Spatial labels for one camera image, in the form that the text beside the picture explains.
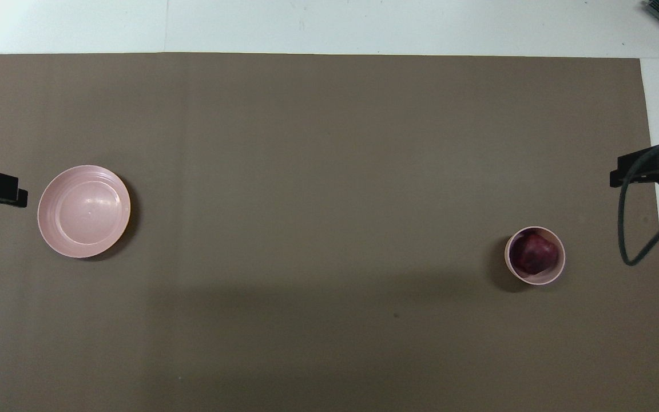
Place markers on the dark red apple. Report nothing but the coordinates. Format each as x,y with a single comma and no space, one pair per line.
532,253

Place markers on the pink plate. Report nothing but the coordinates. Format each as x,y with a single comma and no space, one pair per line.
83,212

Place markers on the pink bowl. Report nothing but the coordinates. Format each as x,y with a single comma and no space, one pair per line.
535,280

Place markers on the brown paper table mat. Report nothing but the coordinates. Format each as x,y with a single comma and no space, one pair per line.
329,171

